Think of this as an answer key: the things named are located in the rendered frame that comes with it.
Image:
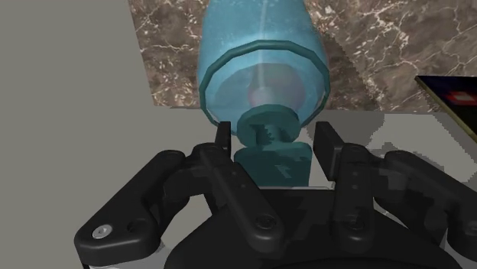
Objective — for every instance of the blue spray bottle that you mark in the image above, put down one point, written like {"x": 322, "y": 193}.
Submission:
{"x": 261, "y": 82}

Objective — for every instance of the dark flat book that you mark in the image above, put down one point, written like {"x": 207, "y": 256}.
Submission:
{"x": 456, "y": 98}

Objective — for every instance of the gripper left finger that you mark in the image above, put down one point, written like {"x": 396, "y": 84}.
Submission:
{"x": 227, "y": 186}

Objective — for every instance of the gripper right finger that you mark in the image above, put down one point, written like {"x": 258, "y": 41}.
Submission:
{"x": 354, "y": 178}

